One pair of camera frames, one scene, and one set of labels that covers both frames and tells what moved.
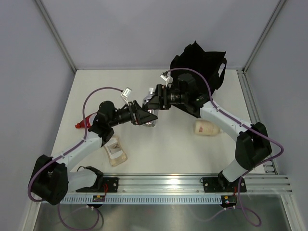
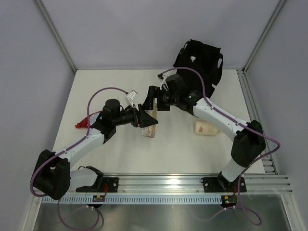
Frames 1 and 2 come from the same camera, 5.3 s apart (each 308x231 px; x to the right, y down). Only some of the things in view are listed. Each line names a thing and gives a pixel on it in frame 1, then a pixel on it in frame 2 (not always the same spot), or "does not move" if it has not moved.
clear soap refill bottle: [117, 155] → [149, 131]
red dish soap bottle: [89, 121] does not move
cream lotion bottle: [206, 128] does not move
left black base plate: [109, 185] does not move
